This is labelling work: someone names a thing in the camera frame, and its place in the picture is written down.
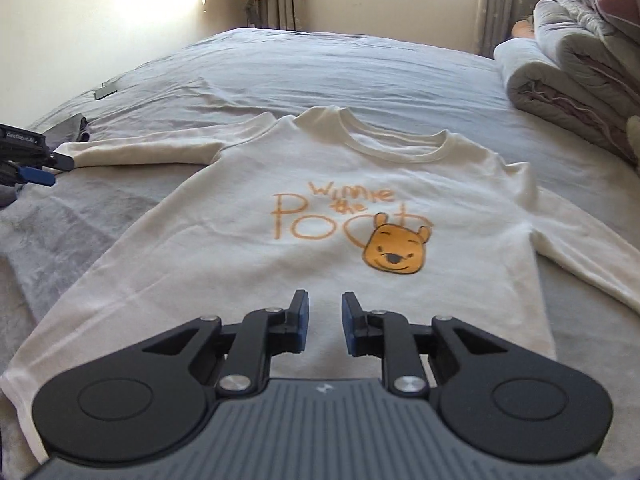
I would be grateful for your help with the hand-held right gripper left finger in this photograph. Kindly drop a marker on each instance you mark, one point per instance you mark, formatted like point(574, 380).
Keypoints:
point(301, 320)

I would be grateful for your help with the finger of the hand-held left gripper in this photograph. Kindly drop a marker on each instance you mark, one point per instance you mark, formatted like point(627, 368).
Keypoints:
point(37, 176)
point(60, 161)

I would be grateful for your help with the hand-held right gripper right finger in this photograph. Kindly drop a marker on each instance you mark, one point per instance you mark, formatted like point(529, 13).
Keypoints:
point(348, 322)

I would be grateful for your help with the cream printed sweatshirt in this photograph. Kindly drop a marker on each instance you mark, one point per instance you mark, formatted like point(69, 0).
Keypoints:
point(260, 260)

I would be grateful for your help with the dark grey folded cloth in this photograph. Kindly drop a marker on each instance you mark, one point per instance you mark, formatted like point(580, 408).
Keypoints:
point(67, 130)

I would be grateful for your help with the dark flat rectangular object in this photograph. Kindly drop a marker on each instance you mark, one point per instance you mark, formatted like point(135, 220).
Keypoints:
point(105, 90)

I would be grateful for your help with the bed with grey sheet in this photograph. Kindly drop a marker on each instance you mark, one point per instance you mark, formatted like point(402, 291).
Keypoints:
point(350, 75)

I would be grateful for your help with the grey folded quilt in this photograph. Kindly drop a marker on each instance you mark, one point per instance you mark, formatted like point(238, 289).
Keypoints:
point(560, 70)

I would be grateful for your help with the peach soft object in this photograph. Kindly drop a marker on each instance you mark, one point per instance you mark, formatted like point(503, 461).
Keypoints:
point(522, 28)

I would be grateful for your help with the light grey folded blanket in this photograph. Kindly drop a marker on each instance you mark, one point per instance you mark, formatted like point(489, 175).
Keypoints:
point(580, 7)

